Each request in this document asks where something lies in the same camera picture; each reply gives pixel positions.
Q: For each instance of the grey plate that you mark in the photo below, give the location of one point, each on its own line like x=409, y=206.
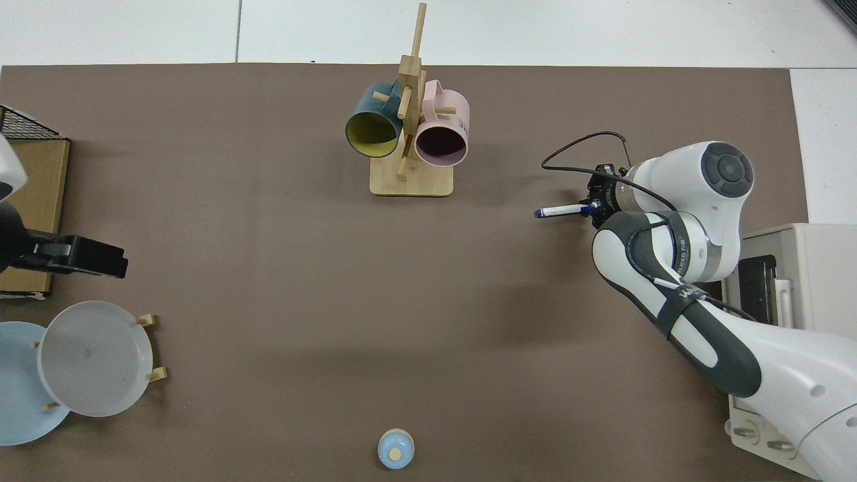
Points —
x=94, y=358

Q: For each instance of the brown table cloth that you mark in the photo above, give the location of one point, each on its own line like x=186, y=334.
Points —
x=335, y=301

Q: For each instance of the pale toaster oven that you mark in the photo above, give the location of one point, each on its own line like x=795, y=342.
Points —
x=817, y=268

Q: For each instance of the wooden plate rack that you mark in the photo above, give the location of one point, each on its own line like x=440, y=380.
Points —
x=158, y=374

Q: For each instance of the pink cup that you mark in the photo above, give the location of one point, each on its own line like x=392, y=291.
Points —
x=442, y=144

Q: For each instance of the blue and white marker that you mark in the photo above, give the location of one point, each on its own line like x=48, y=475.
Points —
x=559, y=211

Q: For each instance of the small blue round thing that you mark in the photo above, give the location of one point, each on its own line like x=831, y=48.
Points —
x=396, y=450

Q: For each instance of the wooden cup stand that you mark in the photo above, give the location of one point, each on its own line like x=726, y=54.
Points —
x=412, y=181

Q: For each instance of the light blue plate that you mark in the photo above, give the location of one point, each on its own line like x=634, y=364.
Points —
x=17, y=395

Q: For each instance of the dark blue cup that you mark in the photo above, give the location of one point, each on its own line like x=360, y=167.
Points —
x=371, y=130

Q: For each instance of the black flat object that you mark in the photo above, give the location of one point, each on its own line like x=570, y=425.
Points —
x=845, y=12

